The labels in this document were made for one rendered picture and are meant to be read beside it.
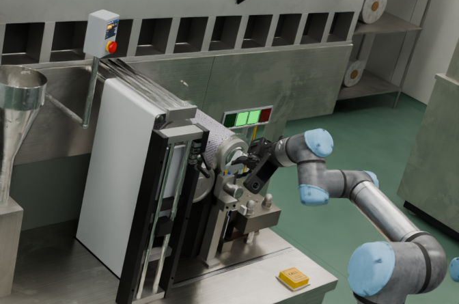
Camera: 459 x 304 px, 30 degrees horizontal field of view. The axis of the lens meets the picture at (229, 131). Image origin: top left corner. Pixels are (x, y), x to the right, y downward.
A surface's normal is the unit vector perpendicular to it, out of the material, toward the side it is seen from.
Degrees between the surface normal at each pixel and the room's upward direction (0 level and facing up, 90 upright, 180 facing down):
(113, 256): 90
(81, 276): 0
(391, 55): 90
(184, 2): 90
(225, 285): 0
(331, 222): 0
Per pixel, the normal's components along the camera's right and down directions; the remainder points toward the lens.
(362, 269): -0.88, -0.18
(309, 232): 0.22, -0.89
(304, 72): 0.66, 0.44
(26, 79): -0.09, 0.38
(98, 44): -0.35, 0.29
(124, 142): -0.72, 0.11
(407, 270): 0.41, -0.09
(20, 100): 0.38, 0.45
